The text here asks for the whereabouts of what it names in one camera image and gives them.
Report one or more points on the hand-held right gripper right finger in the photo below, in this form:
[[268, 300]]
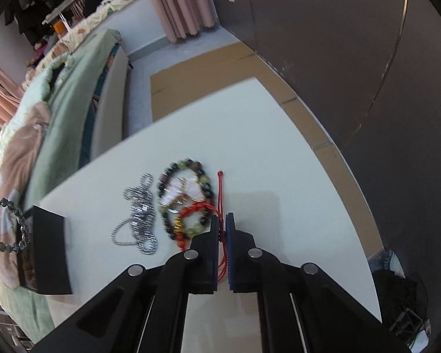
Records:
[[230, 250]]

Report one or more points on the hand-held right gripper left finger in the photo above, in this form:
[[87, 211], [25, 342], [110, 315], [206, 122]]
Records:
[[215, 244]]

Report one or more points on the black jewelry box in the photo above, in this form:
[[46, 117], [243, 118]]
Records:
[[46, 250]]

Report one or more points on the white gold butterfly pendant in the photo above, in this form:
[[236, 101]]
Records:
[[180, 191]]

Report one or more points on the cardboard floor sheet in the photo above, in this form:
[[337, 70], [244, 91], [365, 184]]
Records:
[[264, 92]]

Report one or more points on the green quilted bed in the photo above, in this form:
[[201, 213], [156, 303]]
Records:
[[40, 132]]

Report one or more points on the pink curtain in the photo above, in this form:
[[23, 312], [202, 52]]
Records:
[[180, 0]]

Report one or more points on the floral patterned blanket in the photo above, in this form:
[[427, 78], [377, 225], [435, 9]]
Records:
[[95, 11]]

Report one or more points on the dark clothes pile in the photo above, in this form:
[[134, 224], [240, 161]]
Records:
[[31, 11]]

